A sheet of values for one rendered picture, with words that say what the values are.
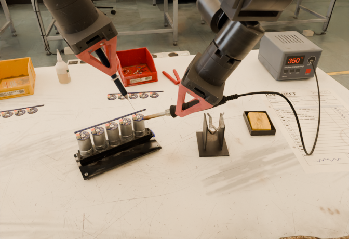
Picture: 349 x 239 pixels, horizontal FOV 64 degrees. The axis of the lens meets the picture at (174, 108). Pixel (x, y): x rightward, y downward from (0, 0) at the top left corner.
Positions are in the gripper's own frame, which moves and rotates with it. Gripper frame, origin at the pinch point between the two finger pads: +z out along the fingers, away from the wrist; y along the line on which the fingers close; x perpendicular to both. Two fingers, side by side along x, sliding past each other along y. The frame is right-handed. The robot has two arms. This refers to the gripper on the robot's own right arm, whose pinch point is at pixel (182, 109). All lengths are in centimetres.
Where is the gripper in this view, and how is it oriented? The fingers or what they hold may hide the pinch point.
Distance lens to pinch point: 51.9
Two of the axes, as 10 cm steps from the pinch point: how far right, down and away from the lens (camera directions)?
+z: -4.8, 6.5, 5.9
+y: -2.4, 5.5, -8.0
